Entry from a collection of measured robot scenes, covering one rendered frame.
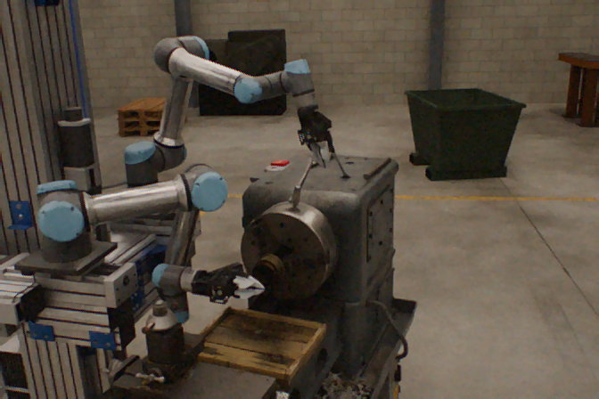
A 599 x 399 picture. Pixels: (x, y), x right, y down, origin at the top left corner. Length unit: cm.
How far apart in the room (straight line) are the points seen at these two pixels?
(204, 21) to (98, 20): 219
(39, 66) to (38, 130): 20
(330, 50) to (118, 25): 429
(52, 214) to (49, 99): 51
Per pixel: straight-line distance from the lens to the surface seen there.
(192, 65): 203
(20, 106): 209
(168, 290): 189
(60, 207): 172
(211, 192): 177
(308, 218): 193
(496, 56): 1215
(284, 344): 188
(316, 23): 1195
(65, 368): 241
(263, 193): 213
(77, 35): 671
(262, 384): 156
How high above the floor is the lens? 187
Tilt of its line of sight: 19 degrees down
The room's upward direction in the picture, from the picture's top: 2 degrees counter-clockwise
